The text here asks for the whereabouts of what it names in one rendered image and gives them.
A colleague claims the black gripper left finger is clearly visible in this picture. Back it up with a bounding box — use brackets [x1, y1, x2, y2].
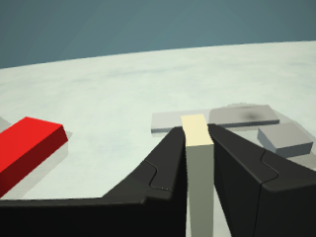
[0, 126, 189, 237]

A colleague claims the cream rectangular block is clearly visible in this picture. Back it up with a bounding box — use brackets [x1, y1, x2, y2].
[181, 114, 214, 237]

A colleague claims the red rectangular block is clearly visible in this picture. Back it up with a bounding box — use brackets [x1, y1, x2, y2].
[0, 116, 68, 198]

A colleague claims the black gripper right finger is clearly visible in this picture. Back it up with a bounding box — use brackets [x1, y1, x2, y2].
[206, 123, 316, 237]

